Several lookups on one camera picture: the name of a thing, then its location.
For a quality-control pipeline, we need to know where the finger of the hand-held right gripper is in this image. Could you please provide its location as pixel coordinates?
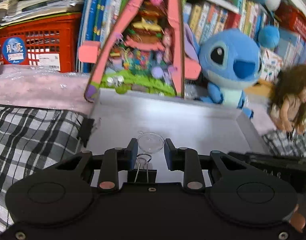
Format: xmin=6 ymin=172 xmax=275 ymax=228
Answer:
xmin=228 ymin=151 xmax=246 ymax=164

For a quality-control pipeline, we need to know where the row of shelf books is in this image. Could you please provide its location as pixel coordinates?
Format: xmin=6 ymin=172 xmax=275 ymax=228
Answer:
xmin=182 ymin=0 xmax=306 ymax=64

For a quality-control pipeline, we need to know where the large black binder clip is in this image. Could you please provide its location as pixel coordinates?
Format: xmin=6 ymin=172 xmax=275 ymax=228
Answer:
xmin=127 ymin=153 xmax=158 ymax=183

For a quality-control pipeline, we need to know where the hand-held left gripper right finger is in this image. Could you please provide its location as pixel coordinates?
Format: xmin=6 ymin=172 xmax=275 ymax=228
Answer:
xmin=164 ymin=138 xmax=249 ymax=193

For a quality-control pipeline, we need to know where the white cardboard box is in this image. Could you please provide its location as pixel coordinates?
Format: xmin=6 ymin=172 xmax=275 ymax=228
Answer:
xmin=79 ymin=88 xmax=272 ymax=188

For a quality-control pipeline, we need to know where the red crate with round sticker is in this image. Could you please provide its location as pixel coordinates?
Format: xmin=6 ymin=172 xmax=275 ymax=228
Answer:
xmin=0 ymin=12 xmax=82 ymax=73

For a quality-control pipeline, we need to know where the printed white carton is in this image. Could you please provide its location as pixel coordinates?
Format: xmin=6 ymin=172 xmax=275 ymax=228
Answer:
xmin=259 ymin=47 xmax=285 ymax=82

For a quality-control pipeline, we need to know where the red mesh plastic crate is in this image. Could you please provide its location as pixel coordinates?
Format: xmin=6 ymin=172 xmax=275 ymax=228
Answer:
xmin=275 ymin=4 xmax=306 ymax=51

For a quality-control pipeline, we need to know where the long-haired doll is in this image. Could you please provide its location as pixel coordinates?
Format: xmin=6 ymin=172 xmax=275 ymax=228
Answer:
xmin=269 ymin=64 xmax=306 ymax=138

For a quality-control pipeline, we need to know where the wooden drawer box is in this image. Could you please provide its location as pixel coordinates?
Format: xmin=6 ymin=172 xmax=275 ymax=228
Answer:
xmin=255 ymin=78 xmax=277 ymax=91

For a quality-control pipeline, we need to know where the person's right hand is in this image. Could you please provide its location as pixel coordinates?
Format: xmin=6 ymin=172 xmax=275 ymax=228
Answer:
xmin=290 ymin=204 xmax=306 ymax=234

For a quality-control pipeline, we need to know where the pink triangular diorama house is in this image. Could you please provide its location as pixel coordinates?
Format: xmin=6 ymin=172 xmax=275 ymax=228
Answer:
xmin=78 ymin=0 xmax=202 ymax=103

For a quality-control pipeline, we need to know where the blue big-eared plush toy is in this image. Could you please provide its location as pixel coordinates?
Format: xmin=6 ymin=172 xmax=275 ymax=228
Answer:
xmin=184 ymin=24 xmax=264 ymax=120

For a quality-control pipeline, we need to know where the clear plastic dome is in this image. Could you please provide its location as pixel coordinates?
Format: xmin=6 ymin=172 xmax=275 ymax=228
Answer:
xmin=137 ymin=131 xmax=166 ymax=154

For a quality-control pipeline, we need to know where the small black binder clip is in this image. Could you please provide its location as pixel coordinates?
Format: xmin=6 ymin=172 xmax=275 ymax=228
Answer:
xmin=78 ymin=116 xmax=96 ymax=149

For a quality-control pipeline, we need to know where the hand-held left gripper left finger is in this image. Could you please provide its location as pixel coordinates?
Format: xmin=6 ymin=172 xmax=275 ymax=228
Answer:
xmin=55 ymin=138 xmax=139 ymax=194

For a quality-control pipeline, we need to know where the row of tall blue books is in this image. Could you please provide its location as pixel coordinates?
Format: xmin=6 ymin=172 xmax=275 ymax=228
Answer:
xmin=78 ymin=0 xmax=139 ymax=73

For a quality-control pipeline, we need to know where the black white checked cloth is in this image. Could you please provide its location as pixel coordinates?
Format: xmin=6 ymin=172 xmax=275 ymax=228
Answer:
xmin=0 ymin=103 xmax=306 ymax=234

